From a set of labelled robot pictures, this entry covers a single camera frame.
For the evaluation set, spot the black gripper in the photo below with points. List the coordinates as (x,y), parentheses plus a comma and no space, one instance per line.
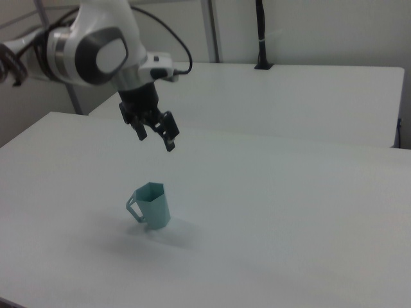
(139,101)

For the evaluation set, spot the light teal hexagonal cup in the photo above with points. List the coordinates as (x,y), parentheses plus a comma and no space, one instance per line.
(157,211)

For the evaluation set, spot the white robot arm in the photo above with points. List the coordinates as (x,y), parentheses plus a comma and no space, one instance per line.
(106,54)

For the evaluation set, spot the white side table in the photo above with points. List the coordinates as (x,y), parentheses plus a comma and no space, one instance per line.
(289,99)

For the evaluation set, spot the black stand pole with clamp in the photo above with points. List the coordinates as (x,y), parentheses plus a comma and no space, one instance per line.
(262,29)

